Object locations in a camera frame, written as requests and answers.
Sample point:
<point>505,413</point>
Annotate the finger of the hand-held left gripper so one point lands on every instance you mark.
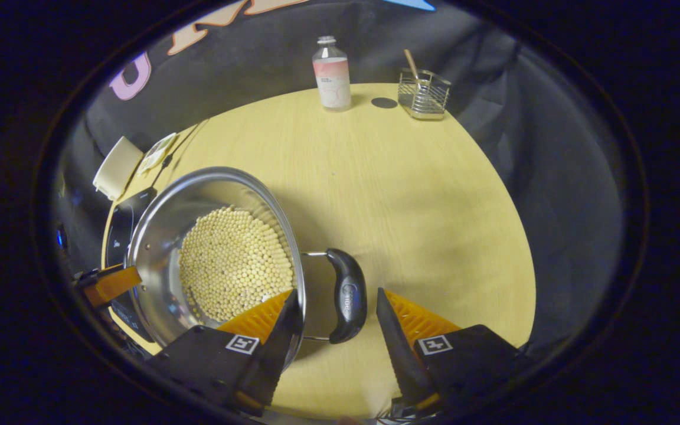
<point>113,283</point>

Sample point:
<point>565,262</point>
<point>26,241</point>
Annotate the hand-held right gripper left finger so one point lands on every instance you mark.
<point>278,354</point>

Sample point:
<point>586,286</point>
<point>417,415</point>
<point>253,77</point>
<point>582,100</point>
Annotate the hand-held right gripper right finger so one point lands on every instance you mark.
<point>402,354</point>

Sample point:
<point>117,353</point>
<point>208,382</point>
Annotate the black induction cooktop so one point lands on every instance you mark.
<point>117,233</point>

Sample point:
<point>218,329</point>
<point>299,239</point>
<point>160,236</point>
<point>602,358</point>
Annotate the stainless steel pot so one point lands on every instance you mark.
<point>157,248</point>

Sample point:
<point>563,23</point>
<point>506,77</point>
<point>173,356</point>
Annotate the pile of soybeans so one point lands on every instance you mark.
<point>234,260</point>

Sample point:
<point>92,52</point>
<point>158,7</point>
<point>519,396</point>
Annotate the white divided bean dish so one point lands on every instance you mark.
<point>157,153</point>

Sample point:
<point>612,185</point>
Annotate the black round disc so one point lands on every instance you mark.
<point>383,103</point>

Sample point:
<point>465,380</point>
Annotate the clear bottle with pink label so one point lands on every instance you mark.
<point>333,82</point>

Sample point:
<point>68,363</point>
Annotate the wooden stick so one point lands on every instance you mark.
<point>411,62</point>

